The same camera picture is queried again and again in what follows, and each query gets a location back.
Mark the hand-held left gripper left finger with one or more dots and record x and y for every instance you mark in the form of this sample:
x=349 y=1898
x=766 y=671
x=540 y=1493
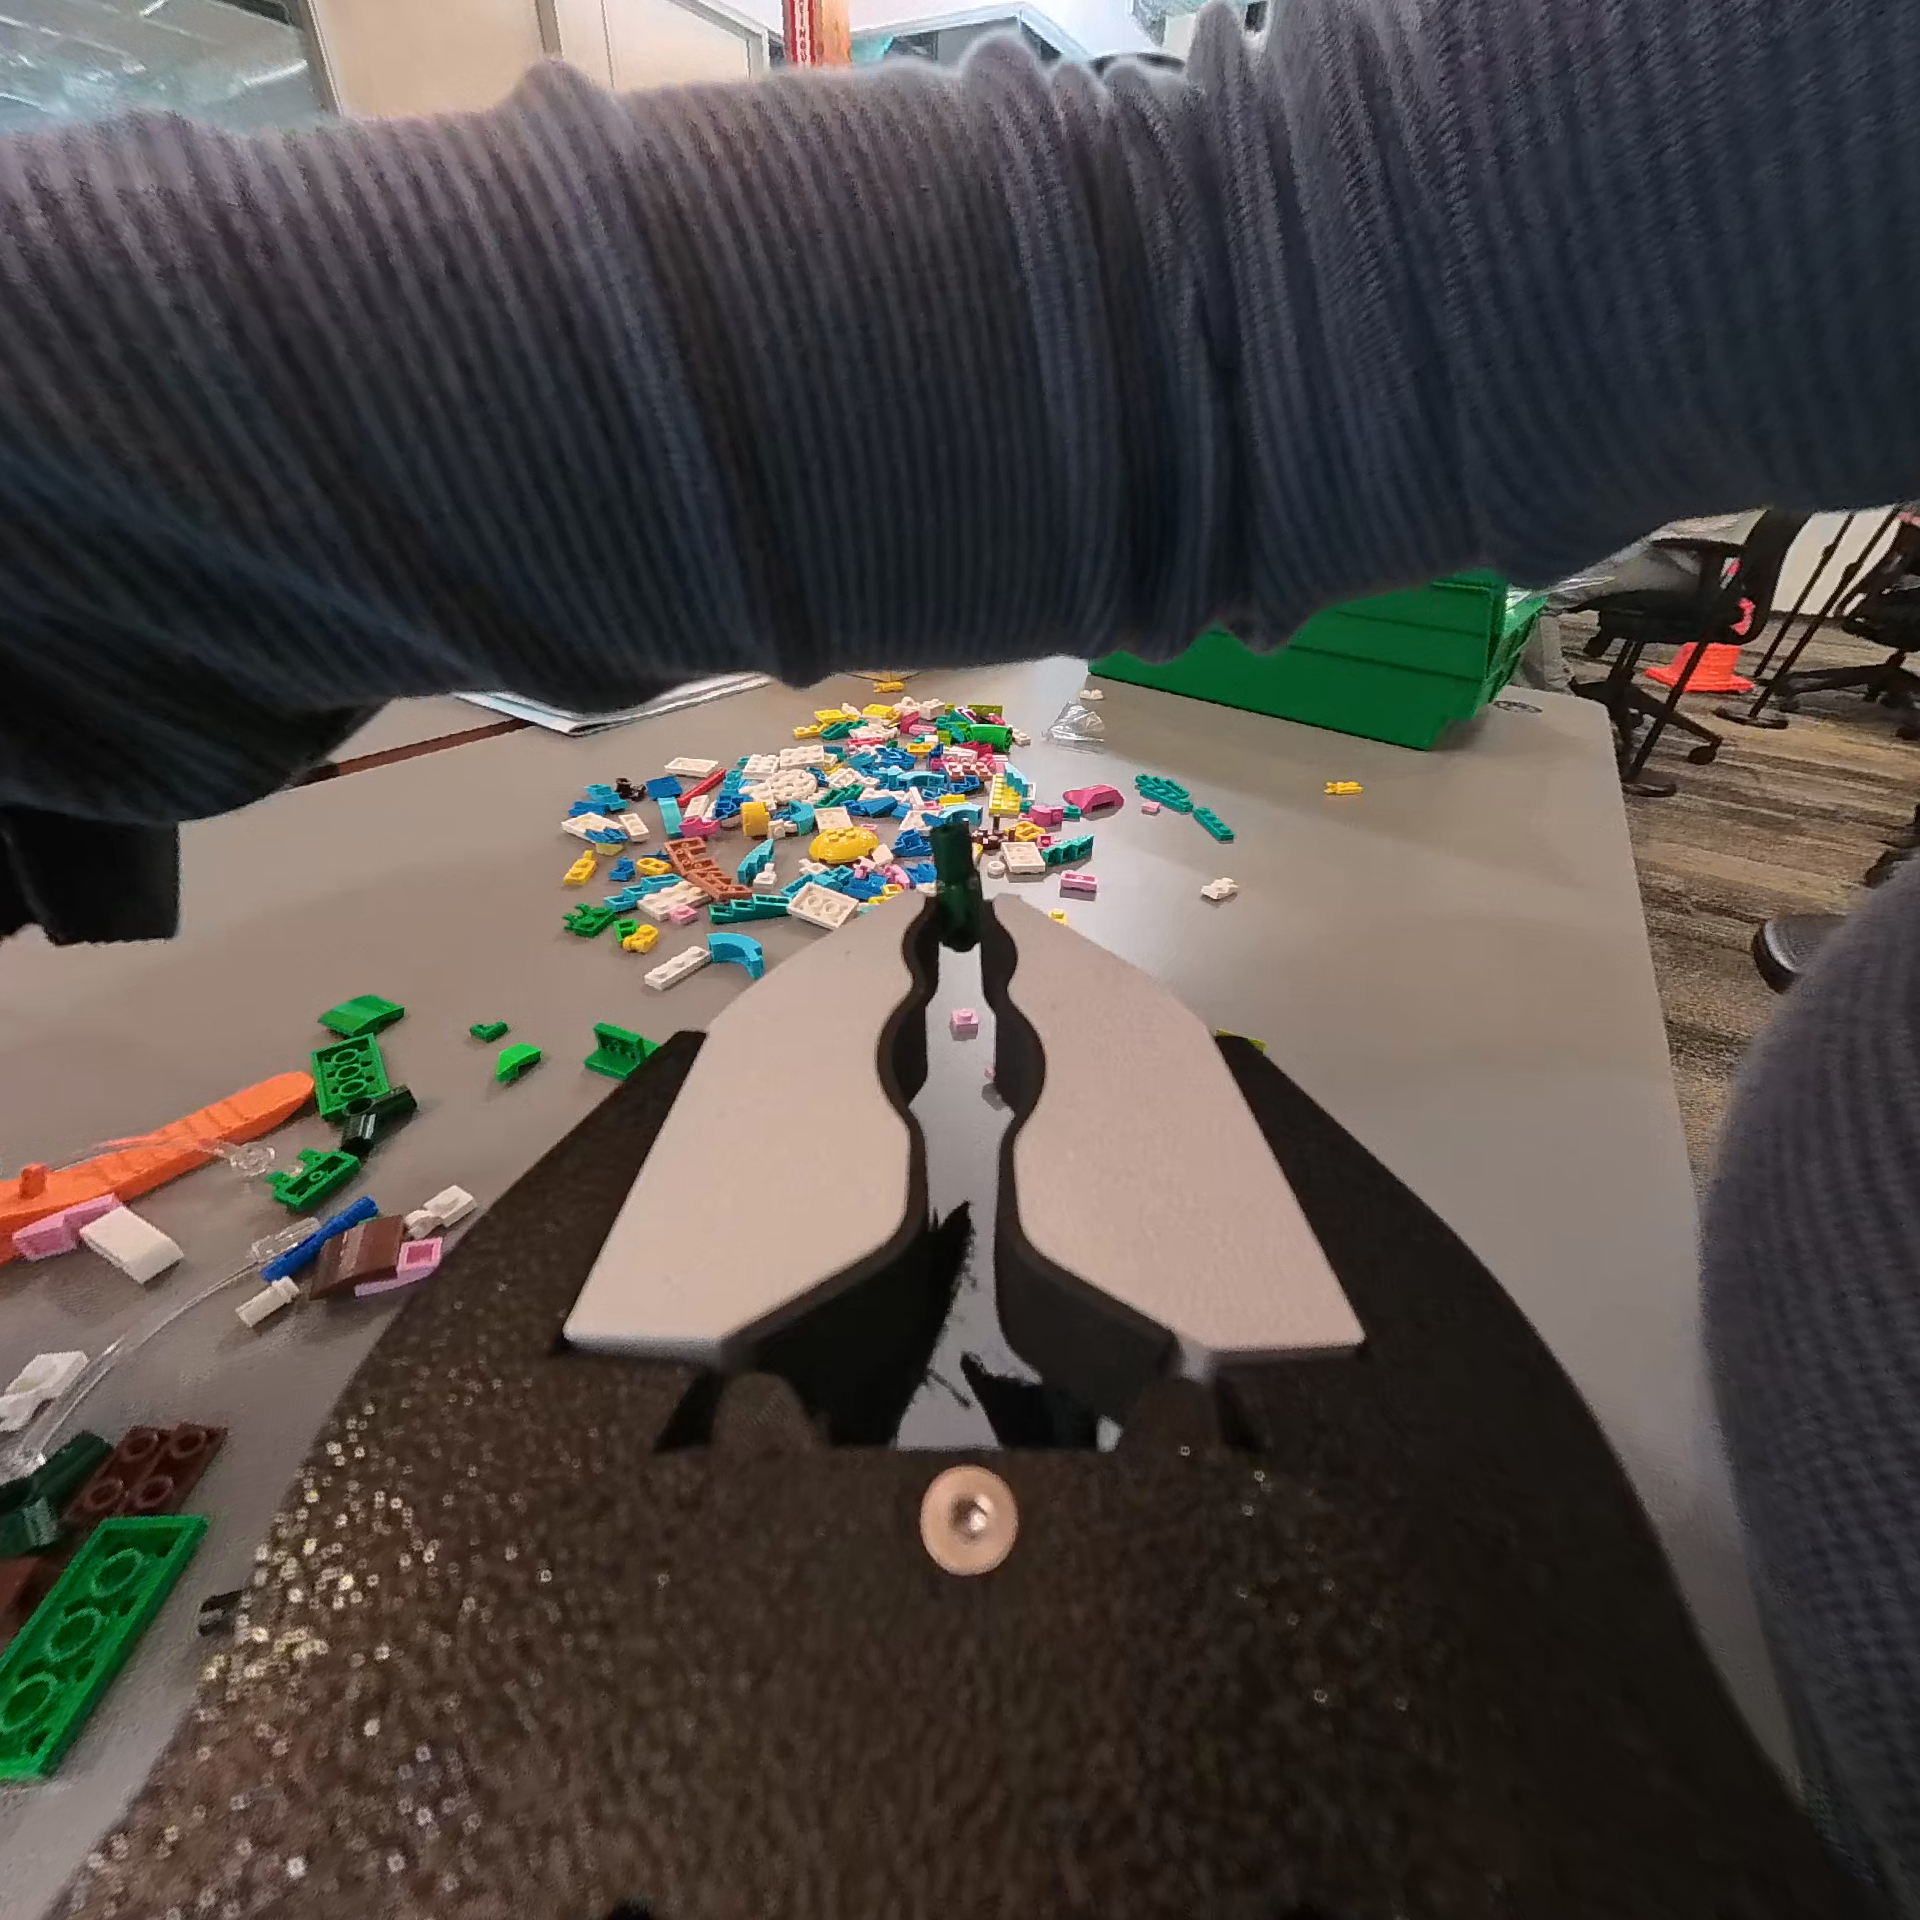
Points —
x=780 y=1170

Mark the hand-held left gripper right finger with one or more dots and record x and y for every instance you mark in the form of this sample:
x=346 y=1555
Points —
x=1171 y=1184

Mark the dark green lego piece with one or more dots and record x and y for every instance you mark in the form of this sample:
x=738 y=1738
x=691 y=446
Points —
x=956 y=879

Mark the person's right forearm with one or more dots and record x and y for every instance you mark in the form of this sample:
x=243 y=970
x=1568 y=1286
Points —
x=900 y=374

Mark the pile of colourful lego pieces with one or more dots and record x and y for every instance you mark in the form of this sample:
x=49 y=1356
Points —
x=841 y=811

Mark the brown and pink lego block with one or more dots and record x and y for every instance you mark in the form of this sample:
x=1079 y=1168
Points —
x=360 y=1256

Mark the short green lego plate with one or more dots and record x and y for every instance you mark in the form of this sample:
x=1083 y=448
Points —
x=350 y=1076

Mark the green lego slope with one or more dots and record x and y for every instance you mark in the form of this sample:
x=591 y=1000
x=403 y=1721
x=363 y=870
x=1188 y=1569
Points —
x=360 y=1017

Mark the blue lego rod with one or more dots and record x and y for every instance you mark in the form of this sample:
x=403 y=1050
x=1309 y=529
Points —
x=319 y=1234

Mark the lego instruction booklet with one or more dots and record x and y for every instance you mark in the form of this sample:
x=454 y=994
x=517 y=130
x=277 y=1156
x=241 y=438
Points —
x=600 y=705

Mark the orange lego brick separator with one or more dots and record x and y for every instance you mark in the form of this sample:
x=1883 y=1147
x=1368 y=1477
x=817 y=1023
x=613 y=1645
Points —
x=165 y=1148

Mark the white lego tile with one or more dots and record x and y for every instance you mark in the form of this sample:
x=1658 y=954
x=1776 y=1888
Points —
x=132 y=1244

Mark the clear curved lego piece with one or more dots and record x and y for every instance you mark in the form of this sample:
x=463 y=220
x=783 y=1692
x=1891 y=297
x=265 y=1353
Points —
x=134 y=1334

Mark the brown lego plate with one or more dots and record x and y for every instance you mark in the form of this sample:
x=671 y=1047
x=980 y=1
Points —
x=143 y=1470

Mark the long green lego plate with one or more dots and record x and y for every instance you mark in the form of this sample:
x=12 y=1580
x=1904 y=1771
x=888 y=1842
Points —
x=82 y=1650

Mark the clear plastic bag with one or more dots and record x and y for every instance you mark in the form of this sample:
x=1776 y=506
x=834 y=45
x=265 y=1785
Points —
x=1077 y=723

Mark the green plastic bin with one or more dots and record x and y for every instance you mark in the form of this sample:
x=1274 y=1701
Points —
x=1350 y=669

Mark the person's torso in knit sweater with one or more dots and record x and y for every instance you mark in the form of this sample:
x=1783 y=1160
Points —
x=1831 y=1351

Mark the black office chair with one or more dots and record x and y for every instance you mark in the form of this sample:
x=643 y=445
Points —
x=1860 y=631
x=1665 y=631

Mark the green lego bracket piece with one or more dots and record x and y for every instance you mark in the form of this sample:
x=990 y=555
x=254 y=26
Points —
x=618 y=1052

